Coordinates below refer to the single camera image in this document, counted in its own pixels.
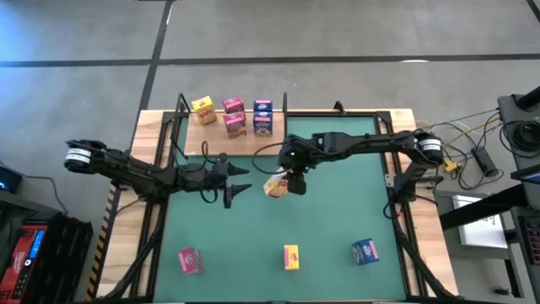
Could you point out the grey side table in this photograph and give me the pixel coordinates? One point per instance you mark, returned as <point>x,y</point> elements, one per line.
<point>508,110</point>

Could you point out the white flat box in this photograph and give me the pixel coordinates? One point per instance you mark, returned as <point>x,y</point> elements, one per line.
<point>481,232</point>

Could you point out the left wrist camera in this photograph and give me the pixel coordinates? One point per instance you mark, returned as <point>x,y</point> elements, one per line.
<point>220,165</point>

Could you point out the black device with blue light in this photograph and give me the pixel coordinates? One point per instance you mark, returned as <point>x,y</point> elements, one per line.
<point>10,179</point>

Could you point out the blue Frosted Flakes cereal box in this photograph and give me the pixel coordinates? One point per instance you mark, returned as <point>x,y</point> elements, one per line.
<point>365,252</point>
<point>262,124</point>
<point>262,105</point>

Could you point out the black pole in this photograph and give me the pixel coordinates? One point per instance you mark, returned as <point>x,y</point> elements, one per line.
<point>529,98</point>

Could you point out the pink cereal box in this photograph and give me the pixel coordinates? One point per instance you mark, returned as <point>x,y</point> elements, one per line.
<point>235,126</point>
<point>233,104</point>
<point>190,262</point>

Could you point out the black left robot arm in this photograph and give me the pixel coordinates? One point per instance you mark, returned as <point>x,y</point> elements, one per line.
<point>131,173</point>

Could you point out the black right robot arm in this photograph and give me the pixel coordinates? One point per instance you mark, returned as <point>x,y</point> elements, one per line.
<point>371,143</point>

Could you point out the yellow black hazard tape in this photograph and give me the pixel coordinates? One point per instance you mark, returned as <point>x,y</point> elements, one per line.
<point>101,249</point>

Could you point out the red control unit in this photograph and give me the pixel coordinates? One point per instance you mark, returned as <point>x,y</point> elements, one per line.
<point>17,262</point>

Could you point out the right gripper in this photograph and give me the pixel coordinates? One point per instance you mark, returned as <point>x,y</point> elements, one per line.
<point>295,154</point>

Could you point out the black power brick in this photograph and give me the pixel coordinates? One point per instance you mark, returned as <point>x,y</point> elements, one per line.
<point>485,161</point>

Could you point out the black metal beam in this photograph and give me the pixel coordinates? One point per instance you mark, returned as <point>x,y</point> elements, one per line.
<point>476,209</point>

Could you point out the black keyboard device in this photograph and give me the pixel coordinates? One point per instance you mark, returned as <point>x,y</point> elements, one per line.
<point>532,236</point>

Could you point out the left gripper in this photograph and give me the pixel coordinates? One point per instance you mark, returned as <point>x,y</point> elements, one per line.
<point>194,181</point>

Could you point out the green table mat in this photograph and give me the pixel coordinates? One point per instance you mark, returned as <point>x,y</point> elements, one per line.
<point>274,228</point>

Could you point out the small black floor object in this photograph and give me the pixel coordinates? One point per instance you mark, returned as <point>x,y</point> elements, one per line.
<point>501,291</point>

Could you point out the black plastic crate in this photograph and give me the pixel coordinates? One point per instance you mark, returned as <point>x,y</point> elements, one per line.
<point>67,253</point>

